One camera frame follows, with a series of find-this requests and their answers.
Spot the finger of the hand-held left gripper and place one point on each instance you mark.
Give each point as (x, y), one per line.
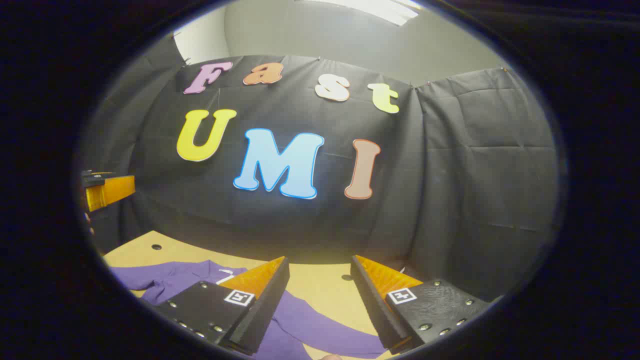
(112, 190)

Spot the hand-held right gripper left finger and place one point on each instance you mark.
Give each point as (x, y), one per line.
(265, 310)

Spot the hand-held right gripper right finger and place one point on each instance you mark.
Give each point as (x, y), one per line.
(372, 305)

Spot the purple button-up garment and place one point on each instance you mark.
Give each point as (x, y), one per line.
(310, 320)

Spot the black backdrop cloth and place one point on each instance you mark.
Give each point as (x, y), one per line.
(300, 225)

